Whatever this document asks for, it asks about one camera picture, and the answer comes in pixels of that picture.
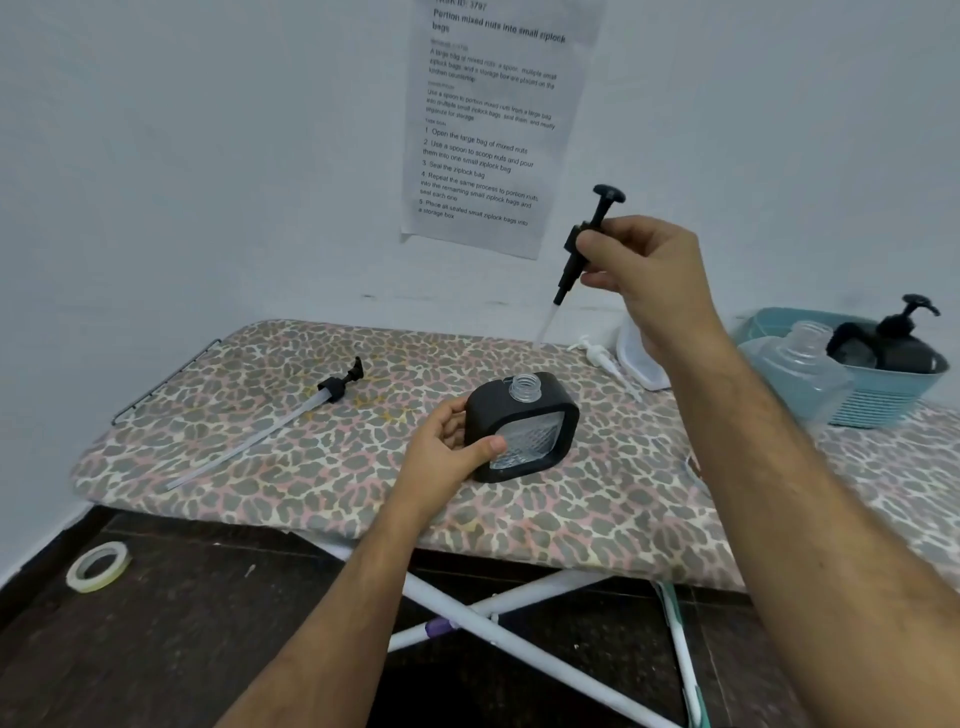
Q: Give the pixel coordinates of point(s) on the person's right hand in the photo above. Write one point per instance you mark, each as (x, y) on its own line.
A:
(660, 277)

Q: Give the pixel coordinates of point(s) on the person's left hand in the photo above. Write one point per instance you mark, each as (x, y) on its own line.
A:
(435, 472)

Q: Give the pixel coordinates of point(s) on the black square dispenser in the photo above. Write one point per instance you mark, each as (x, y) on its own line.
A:
(487, 405)
(907, 356)

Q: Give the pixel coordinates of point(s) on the white square soap dispenser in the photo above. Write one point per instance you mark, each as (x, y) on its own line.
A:
(645, 371)

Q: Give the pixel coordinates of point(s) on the black pump with long tube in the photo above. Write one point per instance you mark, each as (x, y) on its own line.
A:
(334, 386)

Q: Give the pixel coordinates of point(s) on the transparent bottle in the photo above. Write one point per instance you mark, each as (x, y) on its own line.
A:
(795, 367)

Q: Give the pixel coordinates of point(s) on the person's right forearm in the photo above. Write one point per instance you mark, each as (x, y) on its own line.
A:
(825, 540)

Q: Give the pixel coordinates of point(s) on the person's left forearm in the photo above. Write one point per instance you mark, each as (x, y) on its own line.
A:
(337, 637)

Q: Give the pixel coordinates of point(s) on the small white pump head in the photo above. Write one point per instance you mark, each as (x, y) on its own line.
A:
(600, 354)

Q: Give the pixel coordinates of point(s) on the leopard print ironing board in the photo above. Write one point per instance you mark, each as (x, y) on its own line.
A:
(300, 465)

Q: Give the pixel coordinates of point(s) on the white ironing board legs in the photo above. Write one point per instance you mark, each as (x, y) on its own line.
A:
(525, 645)

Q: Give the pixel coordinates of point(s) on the printed paper sheet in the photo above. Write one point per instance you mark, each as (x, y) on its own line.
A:
(487, 112)

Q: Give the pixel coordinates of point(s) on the teal plastic basket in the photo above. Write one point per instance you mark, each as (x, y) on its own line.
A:
(877, 405)

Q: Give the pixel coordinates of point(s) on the white tape roll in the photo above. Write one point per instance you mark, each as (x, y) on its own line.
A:
(79, 583)

